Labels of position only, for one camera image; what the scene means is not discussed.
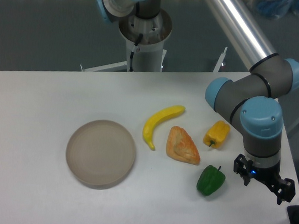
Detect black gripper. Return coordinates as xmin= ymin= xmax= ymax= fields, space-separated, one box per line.
xmin=233 ymin=150 xmax=295 ymax=205

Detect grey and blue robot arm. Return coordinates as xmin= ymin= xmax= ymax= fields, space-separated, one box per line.
xmin=96 ymin=0 xmax=299 ymax=203

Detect green pepper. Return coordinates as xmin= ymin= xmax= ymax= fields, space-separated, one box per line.
xmin=196 ymin=165 xmax=226 ymax=196

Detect yellow pepper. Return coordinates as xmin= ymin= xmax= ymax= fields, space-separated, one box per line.
xmin=203 ymin=120 xmax=230 ymax=148

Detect triangular pastry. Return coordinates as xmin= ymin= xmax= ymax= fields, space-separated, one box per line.
xmin=166 ymin=126 xmax=201 ymax=165

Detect yellow banana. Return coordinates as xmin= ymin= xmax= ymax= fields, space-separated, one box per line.
xmin=142 ymin=105 xmax=186 ymax=151

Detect beige round plate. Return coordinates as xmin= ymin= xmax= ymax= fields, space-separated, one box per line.
xmin=65 ymin=120 xmax=136 ymax=190

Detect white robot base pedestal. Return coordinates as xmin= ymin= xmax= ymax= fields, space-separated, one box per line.
xmin=82 ymin=9 xmax=172 ymax=72

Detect black cable on pedestal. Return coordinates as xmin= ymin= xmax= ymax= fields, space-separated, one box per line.
xmin=128 ymin=33 xmax=144 ymax=73

